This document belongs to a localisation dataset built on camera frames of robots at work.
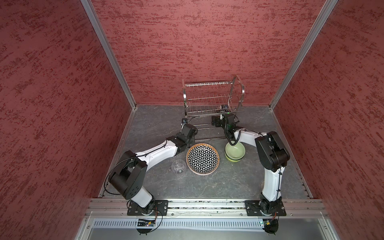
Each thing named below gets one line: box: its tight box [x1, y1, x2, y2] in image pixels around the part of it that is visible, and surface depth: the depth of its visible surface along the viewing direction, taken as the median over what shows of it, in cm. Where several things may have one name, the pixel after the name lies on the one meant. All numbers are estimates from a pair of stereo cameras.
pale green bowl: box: [225, 141, 246, 160], surface depth 89 cm
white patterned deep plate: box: [186, 142, 220, 176], surface depth 91 cm
